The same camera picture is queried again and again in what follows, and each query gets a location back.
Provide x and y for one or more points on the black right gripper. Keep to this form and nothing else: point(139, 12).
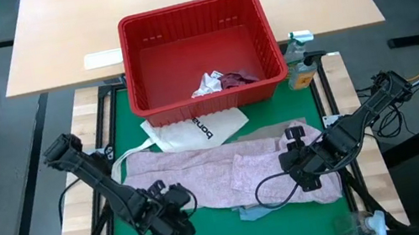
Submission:
point(314, 157)

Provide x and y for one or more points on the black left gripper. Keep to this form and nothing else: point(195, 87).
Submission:
point(167, 212)

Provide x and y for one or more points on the beige grey garment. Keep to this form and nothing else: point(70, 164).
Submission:
point(267, 130)

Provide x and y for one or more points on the pink garment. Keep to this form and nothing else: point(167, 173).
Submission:
point(211, 177)

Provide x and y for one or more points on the light blue garment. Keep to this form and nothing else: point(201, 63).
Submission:
point(255, 212)

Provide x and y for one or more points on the white garment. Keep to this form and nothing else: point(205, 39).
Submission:
point(208, 85)

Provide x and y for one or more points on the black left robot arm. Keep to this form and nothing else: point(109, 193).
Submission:
point(101, 182)

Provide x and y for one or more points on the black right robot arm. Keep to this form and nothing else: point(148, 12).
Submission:
point(367, 114)

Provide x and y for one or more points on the red plastic laundry basket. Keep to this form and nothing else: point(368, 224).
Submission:
point(145, 38)

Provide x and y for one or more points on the white tote bag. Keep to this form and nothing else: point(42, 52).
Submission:
point(195, 132)

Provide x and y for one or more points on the clear spray bottle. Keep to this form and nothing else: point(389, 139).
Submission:
point(370, 223)

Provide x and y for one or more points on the maroon garment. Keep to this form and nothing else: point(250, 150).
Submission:
point(237, 78)

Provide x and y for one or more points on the spray bottle with green label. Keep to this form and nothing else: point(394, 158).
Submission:
point(293, 52)

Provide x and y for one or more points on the light wooden desk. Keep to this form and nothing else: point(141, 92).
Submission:
point(71, 29)

